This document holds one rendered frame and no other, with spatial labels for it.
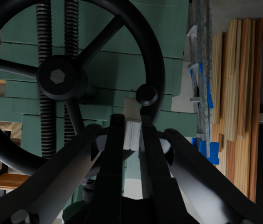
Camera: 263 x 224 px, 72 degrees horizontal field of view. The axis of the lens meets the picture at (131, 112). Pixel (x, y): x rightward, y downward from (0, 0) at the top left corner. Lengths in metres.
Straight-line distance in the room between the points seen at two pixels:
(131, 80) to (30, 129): 0.24
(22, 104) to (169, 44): 0.35
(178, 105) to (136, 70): 2.58
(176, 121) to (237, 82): 1.39
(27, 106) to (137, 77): 0.24
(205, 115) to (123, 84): 0.87
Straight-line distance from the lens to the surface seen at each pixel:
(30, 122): 0.39
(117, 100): 0.44
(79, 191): 0.78
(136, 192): 3.20
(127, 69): 0.45
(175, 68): 0.46
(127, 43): 0.46
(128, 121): 0.15
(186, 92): 3.06
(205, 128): 1.25
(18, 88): 0.51
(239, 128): 1.77
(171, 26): 0.49
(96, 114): 0.34
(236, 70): 1.81
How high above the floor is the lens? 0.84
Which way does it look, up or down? 1 degrees up
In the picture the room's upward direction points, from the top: 175 degrees counter-clockwise
